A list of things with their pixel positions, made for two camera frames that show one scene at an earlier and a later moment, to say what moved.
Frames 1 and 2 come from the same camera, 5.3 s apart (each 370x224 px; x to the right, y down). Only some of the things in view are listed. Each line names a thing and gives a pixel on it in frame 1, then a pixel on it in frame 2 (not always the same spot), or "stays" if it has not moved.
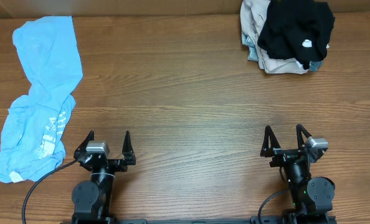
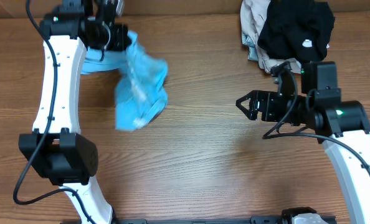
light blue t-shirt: (32, 142) to (141, 93)
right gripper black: (283, 155) to (269, 98)
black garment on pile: (298, 29) stays
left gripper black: (121, 165) to (123, 40)
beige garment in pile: (253, 17) stays
